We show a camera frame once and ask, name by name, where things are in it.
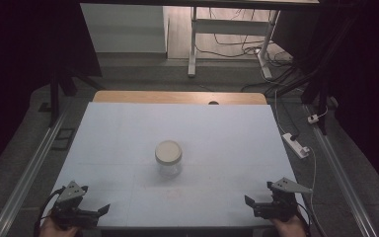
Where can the small white adapter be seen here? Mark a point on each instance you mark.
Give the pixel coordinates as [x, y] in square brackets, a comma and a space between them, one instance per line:
[313, 118]

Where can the black rectangular floor frame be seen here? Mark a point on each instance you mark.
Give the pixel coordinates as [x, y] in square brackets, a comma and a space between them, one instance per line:
[63, 139]

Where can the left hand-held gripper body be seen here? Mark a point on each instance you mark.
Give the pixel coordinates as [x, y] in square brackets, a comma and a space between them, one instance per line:
[70, 204]

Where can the clear glass jar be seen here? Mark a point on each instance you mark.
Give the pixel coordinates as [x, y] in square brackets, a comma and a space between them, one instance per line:
[168, 168]

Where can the white cabinet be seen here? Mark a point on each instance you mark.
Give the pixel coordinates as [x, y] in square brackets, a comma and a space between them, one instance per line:
[123, 28]

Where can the pale blue table sheet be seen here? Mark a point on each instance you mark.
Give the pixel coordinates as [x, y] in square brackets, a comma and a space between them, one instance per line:
[177, 131]

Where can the black curtain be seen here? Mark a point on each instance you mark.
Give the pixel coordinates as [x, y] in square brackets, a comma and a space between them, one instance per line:
[16, 65]
[368, 82]

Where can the black stand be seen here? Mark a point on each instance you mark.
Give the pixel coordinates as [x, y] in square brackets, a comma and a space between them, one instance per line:
[322, 98]
[55, 95]

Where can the wooden table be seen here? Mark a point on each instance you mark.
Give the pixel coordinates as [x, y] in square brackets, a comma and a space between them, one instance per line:
[164, 97]

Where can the beige round jar lid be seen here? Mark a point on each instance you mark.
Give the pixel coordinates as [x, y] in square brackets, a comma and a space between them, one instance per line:
[168, 151]

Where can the metal floor rail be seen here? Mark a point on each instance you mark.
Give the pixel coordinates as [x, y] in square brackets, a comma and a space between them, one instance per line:
[342, 177]
[29, 171]

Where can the white desk frame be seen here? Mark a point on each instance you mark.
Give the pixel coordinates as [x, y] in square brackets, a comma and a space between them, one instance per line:
[230, 27]

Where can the person's right hand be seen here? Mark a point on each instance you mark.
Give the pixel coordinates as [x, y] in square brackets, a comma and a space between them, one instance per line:
[289, 227]

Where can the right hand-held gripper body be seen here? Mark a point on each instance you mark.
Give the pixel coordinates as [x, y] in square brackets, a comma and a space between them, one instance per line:
[281, 204]

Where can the person's left hand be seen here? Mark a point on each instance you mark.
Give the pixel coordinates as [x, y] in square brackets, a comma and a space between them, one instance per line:
[57, 229]

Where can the white power strip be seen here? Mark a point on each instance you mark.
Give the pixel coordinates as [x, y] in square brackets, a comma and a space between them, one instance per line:
[294, 144]

